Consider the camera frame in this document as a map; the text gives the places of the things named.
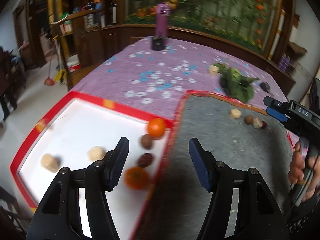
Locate brown longan fruit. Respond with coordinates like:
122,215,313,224
244,115,254,125

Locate large round sugarcane piece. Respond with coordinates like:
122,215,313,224
41,154,60,173

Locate orange tangerine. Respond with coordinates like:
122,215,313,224
124,166,150,190
146,118,166,139

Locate red jujube date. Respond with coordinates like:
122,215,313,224
137,153,153,168

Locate patterned dark sleeve forearm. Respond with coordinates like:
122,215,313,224
286,194,319,240

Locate person right hand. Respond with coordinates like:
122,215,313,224
288,141,320,203

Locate black car key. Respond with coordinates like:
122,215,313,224
259,82,270,93

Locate grey felt mat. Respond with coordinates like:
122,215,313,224
136,96,291,239

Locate sugarcane piece top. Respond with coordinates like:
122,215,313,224
228,108,242,119

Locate purple bottles on shelf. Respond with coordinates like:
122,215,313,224
278,53,291,72

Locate green leafy vegetable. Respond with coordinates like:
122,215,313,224
214,63,259,103

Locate red white box tray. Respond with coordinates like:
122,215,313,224
10,92,173,239

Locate flower mural panel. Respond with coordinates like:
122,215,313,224
125,0,277,54

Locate brown longan far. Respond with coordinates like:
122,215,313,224
140,134,153,150

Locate red broom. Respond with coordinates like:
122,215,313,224
44,41,56,86

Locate purple floral tablecloth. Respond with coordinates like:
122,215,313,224
73,37,286,119

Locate white red bucket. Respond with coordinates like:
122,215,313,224
67,54,81,73

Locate purple thermos bottle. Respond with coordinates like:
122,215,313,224
155,3,170,37

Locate wooden chair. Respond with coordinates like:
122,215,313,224
51,9,105,90

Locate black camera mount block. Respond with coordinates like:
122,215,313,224
151,36,167,51

